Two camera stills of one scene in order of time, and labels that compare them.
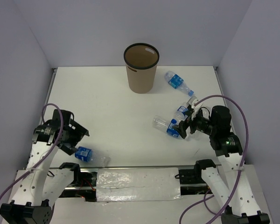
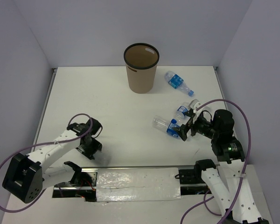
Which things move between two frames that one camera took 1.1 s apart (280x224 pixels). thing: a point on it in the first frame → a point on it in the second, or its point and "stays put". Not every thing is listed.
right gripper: [181, 127] stays put
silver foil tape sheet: [137, 184] stays put
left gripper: [79, 132] → [96, 145]
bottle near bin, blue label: [176, 81] stays put
